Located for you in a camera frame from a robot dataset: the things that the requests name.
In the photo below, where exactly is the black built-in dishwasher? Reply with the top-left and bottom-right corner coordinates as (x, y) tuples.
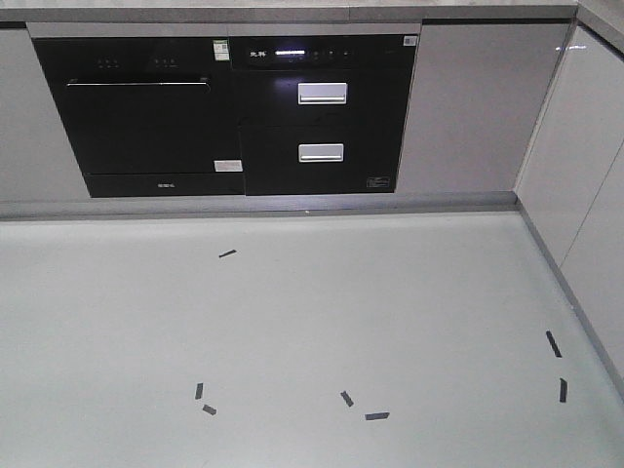
(33, 37), (245, 198)

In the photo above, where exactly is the lower silver drawer handle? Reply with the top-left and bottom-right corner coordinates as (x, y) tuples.
(297, 143), (344, 163)

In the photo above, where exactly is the grey stone countertop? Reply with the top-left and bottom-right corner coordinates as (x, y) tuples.
(1, 1), (623, 51)

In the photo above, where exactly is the black disinfection cabinet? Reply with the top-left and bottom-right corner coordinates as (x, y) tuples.
(229, 34), (418, 196)

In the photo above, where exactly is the grey cabinet door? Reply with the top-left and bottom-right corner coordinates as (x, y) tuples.
(397, 22), (568, 195)

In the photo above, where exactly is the upper silver drawer handle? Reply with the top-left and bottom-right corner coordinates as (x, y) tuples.
(297, 83), (348, 105)

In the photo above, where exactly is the silver drawer handle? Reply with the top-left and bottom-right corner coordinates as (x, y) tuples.
(297, 83), (348, 105)
(297, 143), (344, 163)

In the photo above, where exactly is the white side cabinet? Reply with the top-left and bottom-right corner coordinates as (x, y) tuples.
(514, 23), (624, 362)

